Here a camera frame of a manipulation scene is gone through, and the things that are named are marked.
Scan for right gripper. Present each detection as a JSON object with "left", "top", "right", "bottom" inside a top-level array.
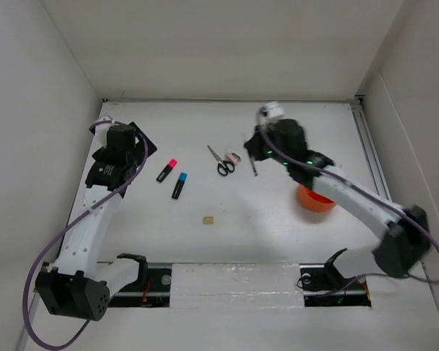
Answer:
[{"left": 245, "top": 122, "right": 290, "bottom": 167}]

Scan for black gel pen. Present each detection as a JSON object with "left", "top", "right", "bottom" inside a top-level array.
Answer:
[{"left": 249, "top": 156, "right": 258, "bottom": 177}]

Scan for small yellow eraser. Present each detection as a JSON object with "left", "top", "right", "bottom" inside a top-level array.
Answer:
[{"left": 203, "top": 216, "right": 214, "bottom": 224}]

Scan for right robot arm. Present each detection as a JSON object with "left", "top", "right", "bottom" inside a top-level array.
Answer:
[{"left": 244, "top": 116, "right": 434, "bottom": 294}]

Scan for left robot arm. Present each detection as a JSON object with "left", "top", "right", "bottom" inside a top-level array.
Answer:
[{"left": 35, "top": 121, "right": 157, "bottom": 321}]

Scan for pink capped highlighter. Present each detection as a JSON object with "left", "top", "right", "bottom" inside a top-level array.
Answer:
[{"left": 156, "top": 159, "right": 178, "bottom": 183}]

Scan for blue capped highlighter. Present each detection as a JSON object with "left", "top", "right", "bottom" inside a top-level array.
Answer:
[{"left": 171, "top": 173, "right": 187, "bottom": 200}]

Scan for orange round divided container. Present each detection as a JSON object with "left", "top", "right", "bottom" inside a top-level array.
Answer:
[{"left": 297, "top": 184, "right": 336, "bottom": 213}]

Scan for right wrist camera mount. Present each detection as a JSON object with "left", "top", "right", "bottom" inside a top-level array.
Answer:
[{"left": 259, "top": 101, "right": 285, "bottom": 124}]

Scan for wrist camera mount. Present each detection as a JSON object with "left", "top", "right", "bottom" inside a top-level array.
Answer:
[
  {"left": 259, "top": 101, "right": 285, "bottom": 124},
  {"left": 89, "top": 116, "right": 118, "bottom": 146}
]

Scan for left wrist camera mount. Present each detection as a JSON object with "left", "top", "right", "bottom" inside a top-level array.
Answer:
[{"left": 89, "top": 116, "right": 118, "bottom": 146}]

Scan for black handled scissors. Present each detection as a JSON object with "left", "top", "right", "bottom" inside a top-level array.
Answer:
[{"left": 207, "top": 145, "right": 235, "bottom": 177}]

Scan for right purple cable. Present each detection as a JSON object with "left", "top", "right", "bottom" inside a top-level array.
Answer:
[{"left": 255, "top": 107, "right": 439, "bottom": 299}]

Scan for aluminium rail right side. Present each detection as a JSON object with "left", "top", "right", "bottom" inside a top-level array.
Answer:
[{"left": 348, "top": 95, "right": 392, "bottom": 200}]

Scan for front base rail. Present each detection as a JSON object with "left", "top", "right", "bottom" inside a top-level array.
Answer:
[{"left": 109, "top": 263, "right": 372, "bottom": 310}]

